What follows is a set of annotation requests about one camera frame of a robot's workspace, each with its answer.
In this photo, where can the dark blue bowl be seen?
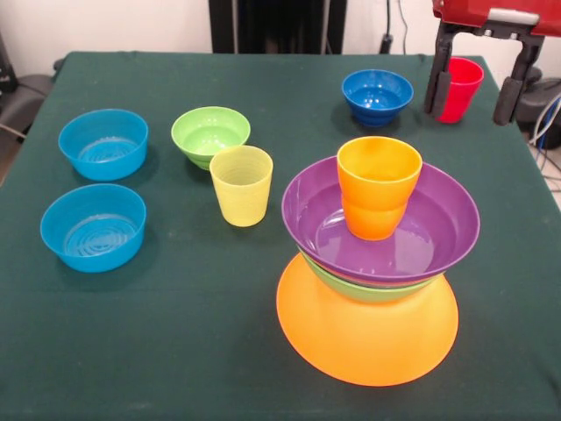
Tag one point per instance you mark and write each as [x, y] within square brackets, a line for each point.
[377, 94]

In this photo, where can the large green bowl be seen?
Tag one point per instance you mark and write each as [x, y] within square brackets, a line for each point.
[377, 293]

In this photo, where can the orange cup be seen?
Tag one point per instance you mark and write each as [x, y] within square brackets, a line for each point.
[377, 197]

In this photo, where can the small green bowl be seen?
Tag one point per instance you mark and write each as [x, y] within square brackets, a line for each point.
[210, 136]

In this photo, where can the light blue bowl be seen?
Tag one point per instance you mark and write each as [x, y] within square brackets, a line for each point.
[93, 232]
[103, 147]

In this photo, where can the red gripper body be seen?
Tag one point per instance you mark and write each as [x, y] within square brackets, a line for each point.
[473, 11]

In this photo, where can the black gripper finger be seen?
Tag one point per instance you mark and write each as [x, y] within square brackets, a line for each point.
[515, 87]
[438, 79]

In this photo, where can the large orange bowl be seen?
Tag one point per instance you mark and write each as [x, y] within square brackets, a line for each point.
[368, 342]

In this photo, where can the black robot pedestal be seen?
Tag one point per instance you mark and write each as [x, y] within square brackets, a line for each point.
[280, 17]

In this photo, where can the dark green tablecloth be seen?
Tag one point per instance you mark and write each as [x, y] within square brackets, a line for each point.
[131, 329]

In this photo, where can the red cup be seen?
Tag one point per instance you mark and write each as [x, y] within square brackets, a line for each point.
[462, 92]

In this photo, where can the purple bowl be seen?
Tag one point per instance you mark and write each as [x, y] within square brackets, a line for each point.
[434, 237]

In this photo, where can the yellow cup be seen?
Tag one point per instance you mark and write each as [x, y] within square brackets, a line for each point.
[241, 193]

